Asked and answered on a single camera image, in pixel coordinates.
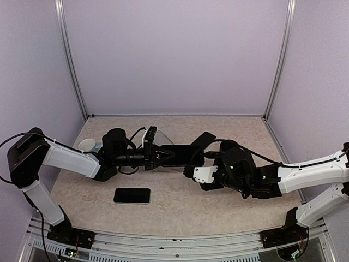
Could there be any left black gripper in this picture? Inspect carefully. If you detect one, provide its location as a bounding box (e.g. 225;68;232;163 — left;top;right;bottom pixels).
113;141;176;170

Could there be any black phone front table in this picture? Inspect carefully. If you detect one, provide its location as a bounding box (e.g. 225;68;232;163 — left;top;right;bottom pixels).
113;188;151;204

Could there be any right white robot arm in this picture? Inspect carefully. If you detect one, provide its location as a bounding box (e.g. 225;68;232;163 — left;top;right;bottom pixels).
183;139;348;242

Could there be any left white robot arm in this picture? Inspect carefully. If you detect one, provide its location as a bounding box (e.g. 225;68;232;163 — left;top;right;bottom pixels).
7;126;175;243

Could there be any clear white phone case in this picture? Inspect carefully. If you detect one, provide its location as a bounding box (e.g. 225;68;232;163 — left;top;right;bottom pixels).
153;130;174;146

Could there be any black phone near mug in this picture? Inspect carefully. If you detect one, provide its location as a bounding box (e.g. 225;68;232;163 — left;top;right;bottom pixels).
190;132;216;148

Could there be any light blue small case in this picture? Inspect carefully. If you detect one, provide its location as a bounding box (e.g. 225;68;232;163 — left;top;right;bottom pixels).
93;145;103;153

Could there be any white paper cup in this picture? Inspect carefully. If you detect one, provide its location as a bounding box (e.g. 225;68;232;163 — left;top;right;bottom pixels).
78;138;97;152

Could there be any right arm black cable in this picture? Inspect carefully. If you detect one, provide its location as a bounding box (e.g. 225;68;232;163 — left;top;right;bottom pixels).
189;139;349;169

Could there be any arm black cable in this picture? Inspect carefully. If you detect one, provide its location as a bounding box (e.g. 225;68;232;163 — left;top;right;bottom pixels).
0;132;55;183
189;139;349;169

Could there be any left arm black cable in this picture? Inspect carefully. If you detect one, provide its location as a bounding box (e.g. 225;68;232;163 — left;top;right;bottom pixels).
0;132;55;183

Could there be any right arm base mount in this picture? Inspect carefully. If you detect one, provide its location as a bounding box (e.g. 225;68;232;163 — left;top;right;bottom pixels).
260;207;309;248

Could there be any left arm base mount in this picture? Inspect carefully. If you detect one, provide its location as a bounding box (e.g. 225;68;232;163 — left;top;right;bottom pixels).
47;225;95;249

